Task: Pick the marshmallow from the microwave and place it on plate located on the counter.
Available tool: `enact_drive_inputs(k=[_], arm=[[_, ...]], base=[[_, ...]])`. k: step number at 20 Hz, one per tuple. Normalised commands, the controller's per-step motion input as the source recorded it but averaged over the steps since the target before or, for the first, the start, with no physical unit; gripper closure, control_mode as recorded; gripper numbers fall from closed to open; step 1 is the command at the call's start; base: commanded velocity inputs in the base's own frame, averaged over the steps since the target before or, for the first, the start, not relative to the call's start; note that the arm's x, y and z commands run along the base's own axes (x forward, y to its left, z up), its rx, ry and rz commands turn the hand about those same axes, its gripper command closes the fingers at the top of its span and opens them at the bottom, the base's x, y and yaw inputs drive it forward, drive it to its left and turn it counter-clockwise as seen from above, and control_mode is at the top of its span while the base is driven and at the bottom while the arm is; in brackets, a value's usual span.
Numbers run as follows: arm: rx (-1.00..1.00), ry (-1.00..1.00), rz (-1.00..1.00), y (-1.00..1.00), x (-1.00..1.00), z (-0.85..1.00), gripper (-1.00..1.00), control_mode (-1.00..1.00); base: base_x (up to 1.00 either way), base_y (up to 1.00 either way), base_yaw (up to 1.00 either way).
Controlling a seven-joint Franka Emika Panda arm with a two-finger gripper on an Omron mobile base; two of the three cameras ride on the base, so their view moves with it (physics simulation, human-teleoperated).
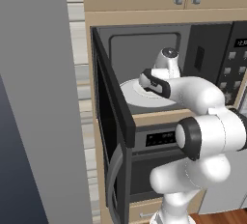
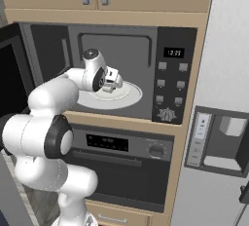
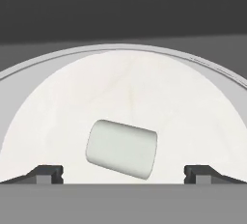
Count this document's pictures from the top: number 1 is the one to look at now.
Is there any white microwave turntable plate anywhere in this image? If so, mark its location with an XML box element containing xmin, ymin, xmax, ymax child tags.
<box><xmin>119</xmin><ymin>77</ymin><xmax>178</xmax><ymax>109</ymax></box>

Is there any black microwave door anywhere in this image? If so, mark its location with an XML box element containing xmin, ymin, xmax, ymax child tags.
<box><xmin>91</xmin><ymin>26</ymin><xmax>137</xmax><ymax>224</ymax></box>

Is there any black microwave oven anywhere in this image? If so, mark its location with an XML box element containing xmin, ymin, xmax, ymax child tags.
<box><xmin>90</xmin><ymin>20</ymin><xmax>247</xmax><ymax>117</ymax></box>

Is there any black built-in oven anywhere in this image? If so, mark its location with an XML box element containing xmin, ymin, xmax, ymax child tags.
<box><xmin>128</xmin><ymin>126</ymin><xmax>194</xmax><ymax>205</ymax></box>

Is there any grey fridge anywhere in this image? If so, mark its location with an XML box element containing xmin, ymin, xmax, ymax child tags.
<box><xmin>0</xmin><ymin>0</ymin><xmax>95</xmax><ymax>224</ymax></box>

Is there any tan drawer front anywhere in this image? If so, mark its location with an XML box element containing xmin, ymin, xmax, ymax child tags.
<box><xmin>128</xmin><ymin>197</ymin><xmax>169</xmax><ymax>224</ymax></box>

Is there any grey cabinet front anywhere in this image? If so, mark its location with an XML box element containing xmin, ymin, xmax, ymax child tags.
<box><xmin>197</xmin><ymin>150</ymin><xmax>247</xmax><ymax>215</ymax></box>

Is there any grey microwave door handle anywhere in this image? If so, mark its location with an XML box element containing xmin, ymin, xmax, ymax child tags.
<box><xmin>105</xmin><ymin>142</ymin><xmax>125</xmax><ymax>218</ymax></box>

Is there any tan wooden cabinet frame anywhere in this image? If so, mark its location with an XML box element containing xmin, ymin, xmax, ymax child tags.
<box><xmin>81</xmin><ymin>8</ymin><xmax>247</xmax><ymax>224</ymax></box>

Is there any grey drawer handle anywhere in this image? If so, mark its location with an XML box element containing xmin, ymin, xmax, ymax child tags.
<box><xmin>139</xmin><ymin>211</ymin><xmax>159</xmax><ymax>219</ymax></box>

